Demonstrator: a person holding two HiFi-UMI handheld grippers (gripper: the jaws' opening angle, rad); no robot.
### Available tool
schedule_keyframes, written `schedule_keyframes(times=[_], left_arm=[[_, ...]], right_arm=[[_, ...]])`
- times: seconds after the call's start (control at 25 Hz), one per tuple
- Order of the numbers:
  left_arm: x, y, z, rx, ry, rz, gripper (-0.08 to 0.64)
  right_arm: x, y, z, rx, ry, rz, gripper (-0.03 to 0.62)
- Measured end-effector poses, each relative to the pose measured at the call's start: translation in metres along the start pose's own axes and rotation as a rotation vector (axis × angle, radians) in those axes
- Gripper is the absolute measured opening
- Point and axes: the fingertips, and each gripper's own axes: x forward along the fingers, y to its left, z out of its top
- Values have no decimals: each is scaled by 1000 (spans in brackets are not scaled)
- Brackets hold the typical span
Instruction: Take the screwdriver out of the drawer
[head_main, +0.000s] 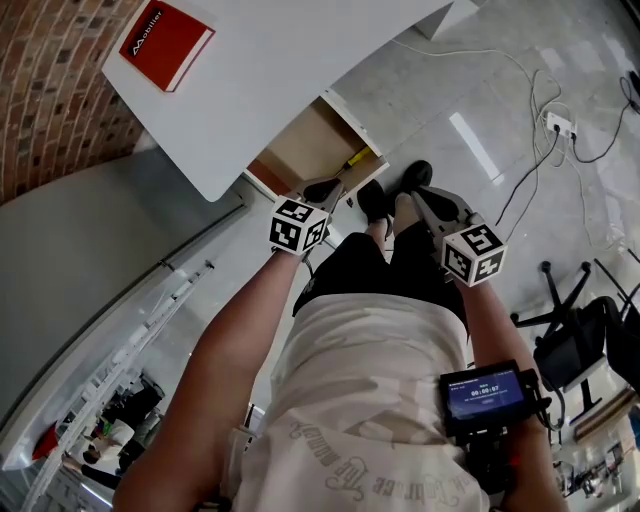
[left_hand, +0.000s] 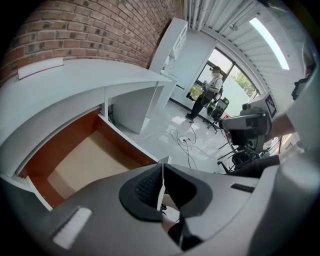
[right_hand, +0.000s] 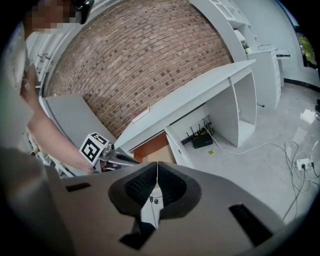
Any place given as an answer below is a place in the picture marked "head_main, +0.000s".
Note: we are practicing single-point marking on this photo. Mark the person's leg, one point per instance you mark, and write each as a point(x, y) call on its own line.
point(377, 227)
point(407, 215)

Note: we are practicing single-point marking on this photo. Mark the white desk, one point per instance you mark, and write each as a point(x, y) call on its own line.
point(260, 90)

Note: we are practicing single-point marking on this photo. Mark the person's left black shoe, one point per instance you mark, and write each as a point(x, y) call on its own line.
point(372, 200)

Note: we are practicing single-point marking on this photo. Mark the white metal rack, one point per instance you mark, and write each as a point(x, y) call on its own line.
point(150, 320)

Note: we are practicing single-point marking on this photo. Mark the person's right forearm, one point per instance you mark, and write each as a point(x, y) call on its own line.
point(495, 330)

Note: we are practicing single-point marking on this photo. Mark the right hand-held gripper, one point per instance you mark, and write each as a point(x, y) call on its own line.
point(472, 252)

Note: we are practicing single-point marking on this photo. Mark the black office chair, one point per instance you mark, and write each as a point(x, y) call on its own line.
point(575, 340)

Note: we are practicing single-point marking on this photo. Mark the white power strip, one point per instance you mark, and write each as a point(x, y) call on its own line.
point(561, 124)

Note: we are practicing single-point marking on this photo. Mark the white open desk cabinet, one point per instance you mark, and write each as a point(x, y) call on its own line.
point(450, 17)

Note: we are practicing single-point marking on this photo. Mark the white drawer with wooden inside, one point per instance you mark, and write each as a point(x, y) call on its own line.
point(320, 140)

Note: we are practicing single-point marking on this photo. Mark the person's right black shoe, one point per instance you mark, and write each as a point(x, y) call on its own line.
point(417, 175)

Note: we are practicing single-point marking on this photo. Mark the yellow small object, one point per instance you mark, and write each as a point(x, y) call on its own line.
point(357, 157)

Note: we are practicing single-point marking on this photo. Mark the person's left leg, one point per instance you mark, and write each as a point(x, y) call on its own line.
point(377, 227)

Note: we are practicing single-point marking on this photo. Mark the person's right leg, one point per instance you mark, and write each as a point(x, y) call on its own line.
point(407, 215)

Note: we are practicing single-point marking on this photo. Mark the person's white printed t-shirt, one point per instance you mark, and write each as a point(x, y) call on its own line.
point(360, 360)

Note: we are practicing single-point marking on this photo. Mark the person's left forearm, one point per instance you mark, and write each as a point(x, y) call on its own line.
point(225, 340)

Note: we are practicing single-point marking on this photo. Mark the red paper decoration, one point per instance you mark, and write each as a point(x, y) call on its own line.
point(46, 442)

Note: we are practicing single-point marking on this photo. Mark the person's black shoe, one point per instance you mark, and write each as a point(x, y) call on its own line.
point(417, 175)
point(372, 200)

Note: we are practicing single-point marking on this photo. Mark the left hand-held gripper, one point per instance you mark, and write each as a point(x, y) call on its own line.
point(295, 227)

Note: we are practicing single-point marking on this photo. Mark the red hardcover book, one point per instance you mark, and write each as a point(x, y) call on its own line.
point(160, 40)

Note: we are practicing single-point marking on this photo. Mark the black wrist-mounted display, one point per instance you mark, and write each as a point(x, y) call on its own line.
point(482, 395)

